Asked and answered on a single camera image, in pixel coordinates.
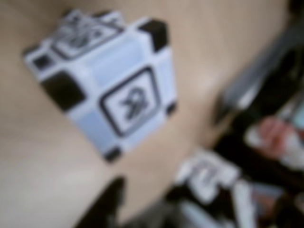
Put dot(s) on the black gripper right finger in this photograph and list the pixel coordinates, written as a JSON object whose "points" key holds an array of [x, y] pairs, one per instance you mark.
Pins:
{"points": [[154, 218]]}

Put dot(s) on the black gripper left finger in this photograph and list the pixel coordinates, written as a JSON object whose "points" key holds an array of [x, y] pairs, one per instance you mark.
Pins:
{"points": [[104, 209]]}

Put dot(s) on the white cube with lightning symbol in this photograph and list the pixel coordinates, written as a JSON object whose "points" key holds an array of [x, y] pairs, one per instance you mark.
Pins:
{"points": [[107, 78]]}

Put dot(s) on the white cube with house symbol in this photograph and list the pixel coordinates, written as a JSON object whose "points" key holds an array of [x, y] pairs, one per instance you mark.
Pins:
{"points": [[206, 175]]}

